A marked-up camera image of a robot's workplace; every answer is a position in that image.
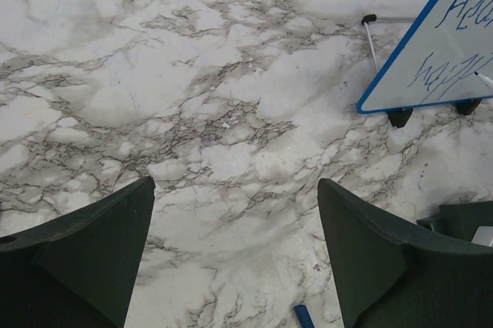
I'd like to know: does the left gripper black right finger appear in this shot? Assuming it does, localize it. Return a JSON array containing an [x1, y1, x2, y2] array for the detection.
[[317, 179, 492, 327]]

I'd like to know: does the black box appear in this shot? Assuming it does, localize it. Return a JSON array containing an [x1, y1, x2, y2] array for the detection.
[[417, 201, 492, 242]]

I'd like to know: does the grey white eraser case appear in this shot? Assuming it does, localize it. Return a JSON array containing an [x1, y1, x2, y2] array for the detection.
[[471, 226, 493, 247]]

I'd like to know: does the blue marker cap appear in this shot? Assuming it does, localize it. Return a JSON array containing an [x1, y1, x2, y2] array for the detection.
[[293, 304, 315, 328]]

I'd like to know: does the blue framed whiteboard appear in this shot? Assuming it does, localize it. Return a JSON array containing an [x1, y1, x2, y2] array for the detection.
[[357, 0, 492, 126]]

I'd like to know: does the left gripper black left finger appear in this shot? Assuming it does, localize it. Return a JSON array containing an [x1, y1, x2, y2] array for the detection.
[[1, 176, 156, 327]]

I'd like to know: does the blue whiteboard marker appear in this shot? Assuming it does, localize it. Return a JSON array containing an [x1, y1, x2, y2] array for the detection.
[[474, 72, 493, 89]]

